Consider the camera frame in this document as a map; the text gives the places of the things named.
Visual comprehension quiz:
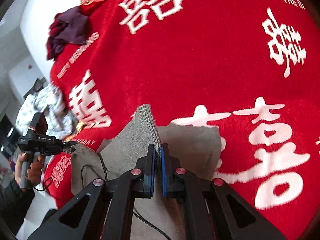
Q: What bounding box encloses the grey knitted garment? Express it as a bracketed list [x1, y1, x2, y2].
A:
[71, 105, 226, 239]

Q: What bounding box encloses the black jacket sleeve forearm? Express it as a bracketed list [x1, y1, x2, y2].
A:
[1, 179, 35, 239]

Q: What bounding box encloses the dark purple clothes pile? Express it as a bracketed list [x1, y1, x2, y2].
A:
[46, 7, 89, 60]

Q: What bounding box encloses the person's left hand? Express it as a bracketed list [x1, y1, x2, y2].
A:
[14, 153, 45, 186]

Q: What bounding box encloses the white floral patterned cloth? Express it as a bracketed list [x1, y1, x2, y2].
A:
[15, 84, 78, 140]

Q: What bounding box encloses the red wedding blanket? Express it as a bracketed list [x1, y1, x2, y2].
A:
[50, 0, 319, 239]

